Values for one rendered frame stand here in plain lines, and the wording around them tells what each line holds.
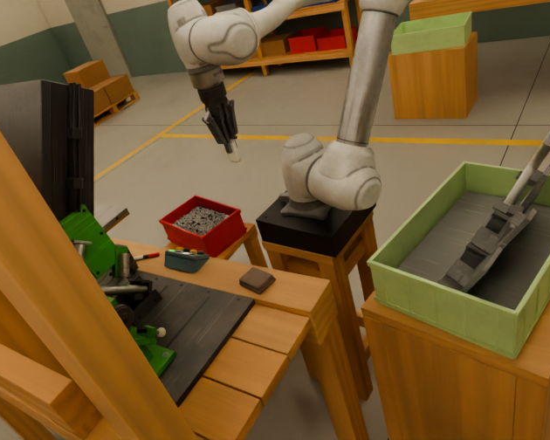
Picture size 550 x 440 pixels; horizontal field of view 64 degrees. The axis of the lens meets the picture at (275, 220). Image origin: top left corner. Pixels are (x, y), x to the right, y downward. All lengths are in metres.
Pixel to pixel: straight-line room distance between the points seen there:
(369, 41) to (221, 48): 0.50
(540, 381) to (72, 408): 1.04
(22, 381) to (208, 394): 0.48
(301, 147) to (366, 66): 0.33
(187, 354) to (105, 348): 0.58
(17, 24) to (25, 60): 0.71
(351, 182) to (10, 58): 10.41
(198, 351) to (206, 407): 0.17
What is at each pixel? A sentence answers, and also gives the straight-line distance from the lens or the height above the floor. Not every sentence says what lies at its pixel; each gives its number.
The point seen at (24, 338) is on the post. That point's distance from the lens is 1.16.
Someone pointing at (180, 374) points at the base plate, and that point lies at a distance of 1.30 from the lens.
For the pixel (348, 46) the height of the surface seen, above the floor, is 0.29.
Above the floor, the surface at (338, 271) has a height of 0.77.
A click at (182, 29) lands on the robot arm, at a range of 1.18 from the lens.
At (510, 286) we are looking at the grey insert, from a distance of 1.40.
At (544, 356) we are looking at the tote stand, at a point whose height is 0.79.
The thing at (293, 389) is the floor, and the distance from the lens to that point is 2.28.
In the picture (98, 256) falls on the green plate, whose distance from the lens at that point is 1.50.
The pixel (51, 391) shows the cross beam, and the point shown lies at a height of 1.27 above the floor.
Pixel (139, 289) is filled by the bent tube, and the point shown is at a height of 0.98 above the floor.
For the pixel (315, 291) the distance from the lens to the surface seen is 1.36.
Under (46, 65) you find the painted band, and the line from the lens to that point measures 11.71.
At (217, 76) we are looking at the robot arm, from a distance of 1.24.
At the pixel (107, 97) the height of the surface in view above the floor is 0.27.
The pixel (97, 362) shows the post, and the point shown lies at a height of 1.34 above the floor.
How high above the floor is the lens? 1.82
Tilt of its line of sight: 32 degrees down
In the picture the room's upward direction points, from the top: 17 degrees counter-clockwise
